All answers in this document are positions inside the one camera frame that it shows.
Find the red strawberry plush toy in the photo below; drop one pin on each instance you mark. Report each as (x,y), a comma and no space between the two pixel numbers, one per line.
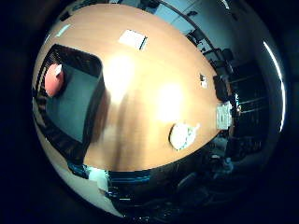
(53,81)

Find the blue storage box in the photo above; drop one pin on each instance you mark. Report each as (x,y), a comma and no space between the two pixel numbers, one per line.
(127,178)

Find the black mesh basket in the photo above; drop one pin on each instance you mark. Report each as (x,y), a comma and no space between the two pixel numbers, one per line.
(93,93)

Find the grey office chair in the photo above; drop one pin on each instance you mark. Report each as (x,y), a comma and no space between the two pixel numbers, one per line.
(187,180)

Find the white paper sheet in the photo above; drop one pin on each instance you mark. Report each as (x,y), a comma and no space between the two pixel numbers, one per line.
(130,39)

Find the small black flat object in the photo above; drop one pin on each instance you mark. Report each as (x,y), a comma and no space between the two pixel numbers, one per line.
(144,43)

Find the small black white tag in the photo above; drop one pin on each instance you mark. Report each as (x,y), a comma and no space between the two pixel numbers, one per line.
(203,81)

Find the white box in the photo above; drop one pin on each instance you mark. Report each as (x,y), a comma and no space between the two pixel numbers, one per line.
(224,115)

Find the black device at table edge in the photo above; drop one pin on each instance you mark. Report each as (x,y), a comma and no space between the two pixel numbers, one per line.
(221,87)

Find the dark shelf unit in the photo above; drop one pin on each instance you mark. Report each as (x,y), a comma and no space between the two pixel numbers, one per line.
(249,93)

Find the long ceiling light strip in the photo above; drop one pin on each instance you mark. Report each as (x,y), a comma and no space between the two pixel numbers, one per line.
(278,81)

